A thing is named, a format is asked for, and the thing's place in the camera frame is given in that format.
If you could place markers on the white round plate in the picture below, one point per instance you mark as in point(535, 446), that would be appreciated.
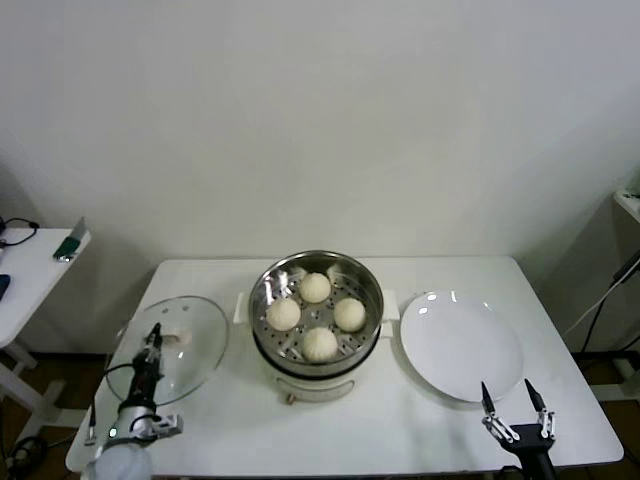
point(460, 345)

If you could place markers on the white shelf table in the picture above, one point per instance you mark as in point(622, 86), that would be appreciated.
point(631, 207)

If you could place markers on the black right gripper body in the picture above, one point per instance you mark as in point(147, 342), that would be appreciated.
point(530, 440)

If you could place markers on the white side table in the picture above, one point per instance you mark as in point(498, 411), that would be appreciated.
point(35, 280)

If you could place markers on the green circuit board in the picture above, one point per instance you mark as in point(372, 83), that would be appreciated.
point(67, 247)

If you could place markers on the white electric cooker pot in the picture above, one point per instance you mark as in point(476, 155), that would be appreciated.
point(315, 387)

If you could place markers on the stainless steel steamer basket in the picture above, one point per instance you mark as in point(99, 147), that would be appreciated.
point(265, 295)

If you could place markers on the white table base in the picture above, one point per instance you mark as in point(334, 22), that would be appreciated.
point(627, 372)

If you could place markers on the white steamed baozi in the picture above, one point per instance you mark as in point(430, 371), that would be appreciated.
point(349, 314)
point(320, 344)
point(283, 314)
point(315, 287)

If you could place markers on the dark blue object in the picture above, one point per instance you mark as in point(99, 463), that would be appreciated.
point(4, 287)

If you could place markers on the small green items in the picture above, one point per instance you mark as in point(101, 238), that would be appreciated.
point(632, 193)

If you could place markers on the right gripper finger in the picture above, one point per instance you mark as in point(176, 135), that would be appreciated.
point(545, 417)
point(495, 420)

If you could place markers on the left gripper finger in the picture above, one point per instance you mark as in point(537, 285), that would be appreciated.
point(152, 365)
point(156, 340)

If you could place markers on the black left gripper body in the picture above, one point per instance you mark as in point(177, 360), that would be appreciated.
point(142, 382)

